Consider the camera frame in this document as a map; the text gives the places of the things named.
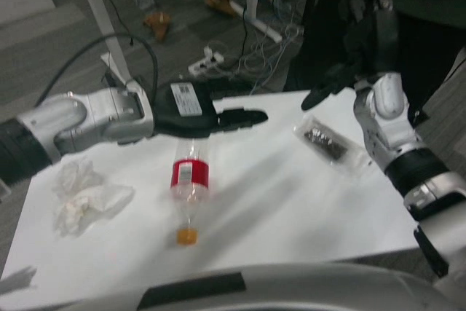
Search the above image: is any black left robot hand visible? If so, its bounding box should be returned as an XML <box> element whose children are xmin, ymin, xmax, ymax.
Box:
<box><xmin>151</xmin><ymin>81</ymin><xmax>269</xmax><ymax>139</ymax></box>

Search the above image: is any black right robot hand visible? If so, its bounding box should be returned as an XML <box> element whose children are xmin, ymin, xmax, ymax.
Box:
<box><xmin>301</xmin><ymin>0</ymin><xmax>400</xmax><ymax>111</ymax></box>

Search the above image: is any bottle with red label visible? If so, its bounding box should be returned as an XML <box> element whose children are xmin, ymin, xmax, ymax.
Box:
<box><xmin>169</xmin><ymin>138</ymin><xmax>216</xmax><ymax>246</ymax></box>

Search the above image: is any white power strip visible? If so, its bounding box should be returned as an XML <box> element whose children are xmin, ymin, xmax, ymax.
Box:
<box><xmin>188</xmin><ymin>45</ymin><xmax>225</xmax><ymax>75</ymax></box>

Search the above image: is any standing person in dark clothes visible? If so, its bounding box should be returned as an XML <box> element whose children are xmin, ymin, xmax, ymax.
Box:
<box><xmin>283</xmin><ymin>0</ymin><xmax>466</xmax><ymax>122</ymax></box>

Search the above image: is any brown shoe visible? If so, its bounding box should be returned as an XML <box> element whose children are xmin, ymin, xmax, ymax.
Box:
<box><xmin>205</xmin><ymin>0</ymin><xmax>237</xmax><ymax>17</ymax></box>
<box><xmin>142</xmin><ymin>11</ymin><xmax>171</xmax><ymax>42</ymax></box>

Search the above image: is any clear packet with dark contents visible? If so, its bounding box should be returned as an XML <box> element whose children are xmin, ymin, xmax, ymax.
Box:
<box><xmin>293</xmin><ymin>114</ymin><xmax>372</xmax><ymax>177</ymax></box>

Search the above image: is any white standing desk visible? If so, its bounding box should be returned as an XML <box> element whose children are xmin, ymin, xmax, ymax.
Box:
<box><xmin>72</xmin><ymin>0</ymin><xmax>282</xmax><ymax>86</ymax></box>

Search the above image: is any crumpled white tissue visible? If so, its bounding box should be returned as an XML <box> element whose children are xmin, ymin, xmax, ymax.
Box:
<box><xmin>50</xmin><ymin>157</ymin><xmax>135</xmax><ymax>239</ymax></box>

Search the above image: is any silver robot chest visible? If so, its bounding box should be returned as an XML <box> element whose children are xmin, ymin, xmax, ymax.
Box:
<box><xmin>0</xmin><ymin>261</ymin><xmax>466</xmax><ymax>311</ymax></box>

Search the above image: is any black robot wrist cable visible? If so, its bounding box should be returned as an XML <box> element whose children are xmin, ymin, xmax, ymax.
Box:
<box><xmin>34</xmin><ymin>33</ymin><xmax>159</xmax><ymax>108</ymax></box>

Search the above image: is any white cable tangle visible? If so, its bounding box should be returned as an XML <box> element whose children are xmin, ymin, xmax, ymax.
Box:
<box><xmin>232</xmin><ymin>0</ymin><xmax>305</xmax><ymax>93</ymax></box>

